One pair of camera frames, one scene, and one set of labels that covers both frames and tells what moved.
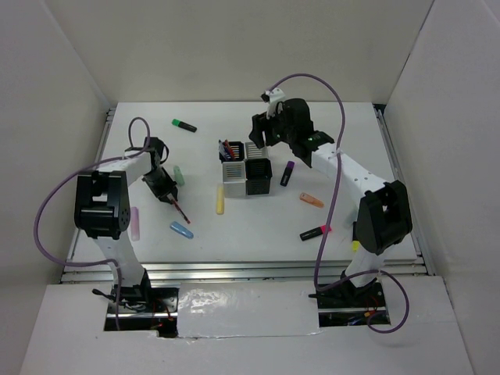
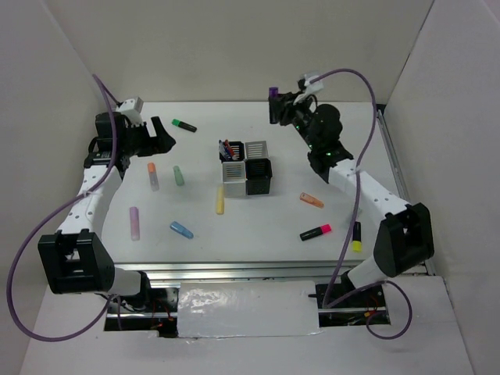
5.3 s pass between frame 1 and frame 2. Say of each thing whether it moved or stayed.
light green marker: stayed
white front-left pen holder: stayed
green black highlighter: stayed
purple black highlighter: moved
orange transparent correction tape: stayed
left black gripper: moved
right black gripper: moved
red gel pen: moved
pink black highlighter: stayed
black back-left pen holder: stayed
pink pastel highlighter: stayed
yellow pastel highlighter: stayed
